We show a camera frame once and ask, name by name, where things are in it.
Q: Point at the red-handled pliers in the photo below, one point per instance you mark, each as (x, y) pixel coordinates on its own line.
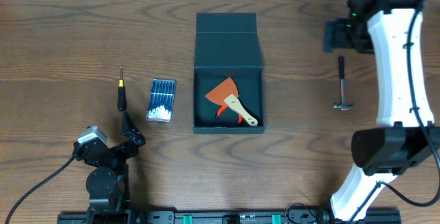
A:
(222, 109)

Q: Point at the black open gift box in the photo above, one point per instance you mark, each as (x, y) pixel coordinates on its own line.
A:
(227, 45)

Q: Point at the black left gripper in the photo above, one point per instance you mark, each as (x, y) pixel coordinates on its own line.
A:
(121, 149)

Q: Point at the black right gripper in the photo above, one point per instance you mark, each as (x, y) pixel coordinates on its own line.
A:
(335, 37)

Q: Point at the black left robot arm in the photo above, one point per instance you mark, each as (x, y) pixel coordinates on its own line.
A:
(108, 183)

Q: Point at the black yellow screwdriver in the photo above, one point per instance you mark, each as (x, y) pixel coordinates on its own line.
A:
(122, 101)

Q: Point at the small black-handled hammer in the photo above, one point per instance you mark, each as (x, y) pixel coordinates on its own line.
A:
(343, 106)

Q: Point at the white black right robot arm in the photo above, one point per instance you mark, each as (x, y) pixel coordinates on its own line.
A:
(405, 133)

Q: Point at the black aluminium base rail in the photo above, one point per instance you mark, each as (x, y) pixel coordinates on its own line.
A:
(301, 216)

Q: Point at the blue screwdriver bit case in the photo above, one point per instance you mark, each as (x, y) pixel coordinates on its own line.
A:
(162, 98)

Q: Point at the red scraper wooden handle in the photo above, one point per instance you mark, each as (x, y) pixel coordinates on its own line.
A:
(226, 94)

